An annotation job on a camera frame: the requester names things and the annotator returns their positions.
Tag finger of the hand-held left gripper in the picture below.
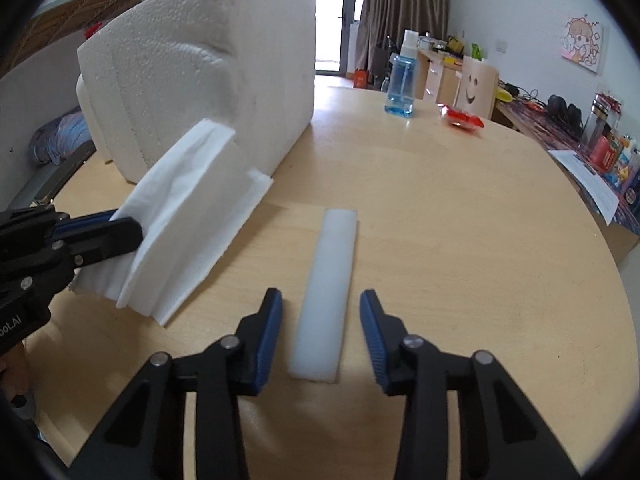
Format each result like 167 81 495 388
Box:
0 217 144 293
0 205 121 247

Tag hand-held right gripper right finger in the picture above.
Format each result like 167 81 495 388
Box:
360 288 581 480

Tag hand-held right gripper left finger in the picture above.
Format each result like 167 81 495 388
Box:
67 287 283 480

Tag white plastic bar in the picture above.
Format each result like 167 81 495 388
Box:
287 208 360 383

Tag white tissue stack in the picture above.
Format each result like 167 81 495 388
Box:
67 119 275 328

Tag white foam box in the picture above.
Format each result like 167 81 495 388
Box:
77 0 318 184

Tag red snack packet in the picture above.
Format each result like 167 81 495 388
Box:
440 105 486 132

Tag blue liquid spray bottle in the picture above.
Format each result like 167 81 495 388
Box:
384 30 420 118

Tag printed paper sheet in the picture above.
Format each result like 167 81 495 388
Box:
548 149 621 226

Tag wooden desk with drawers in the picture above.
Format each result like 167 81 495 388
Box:
415 47 463 106

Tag red can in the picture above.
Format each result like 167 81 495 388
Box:
590 135 618 168

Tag black headphones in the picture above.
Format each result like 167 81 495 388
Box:
547 94 583 133

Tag glass balcony door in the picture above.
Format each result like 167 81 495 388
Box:
301 0 371 77

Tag clear thermos bottle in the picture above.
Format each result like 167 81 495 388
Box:
582 92 621 148

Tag brown curtain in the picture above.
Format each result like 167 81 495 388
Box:
360 0 451 78

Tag cartoon wall poster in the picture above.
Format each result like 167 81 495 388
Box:
561 15 605 75

